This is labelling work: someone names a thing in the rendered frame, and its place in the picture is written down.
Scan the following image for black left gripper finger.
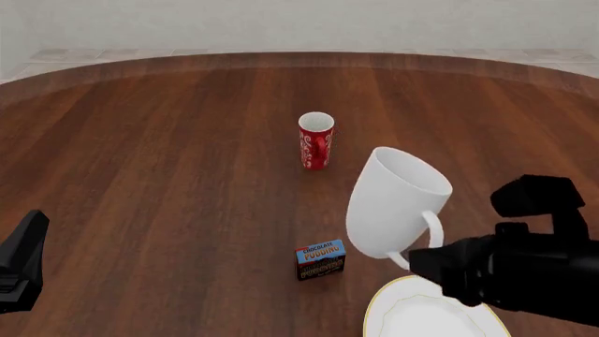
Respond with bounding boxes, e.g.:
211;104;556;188
0;209;51;284

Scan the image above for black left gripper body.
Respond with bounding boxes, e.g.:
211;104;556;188
0;266;43;315

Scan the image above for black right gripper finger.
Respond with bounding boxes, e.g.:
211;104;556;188
408;234;493;308

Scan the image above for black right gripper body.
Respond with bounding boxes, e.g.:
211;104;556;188
487;221;599;328

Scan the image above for white mug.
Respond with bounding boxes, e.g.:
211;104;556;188
345;146;454;271

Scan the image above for white plate with yellow rim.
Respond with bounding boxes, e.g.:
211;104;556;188
363;274;512;337

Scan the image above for red patterned mug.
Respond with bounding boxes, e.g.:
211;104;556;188
298;110;336;171

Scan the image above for chocolate pudding box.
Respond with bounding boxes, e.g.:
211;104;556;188
294;239;347;282

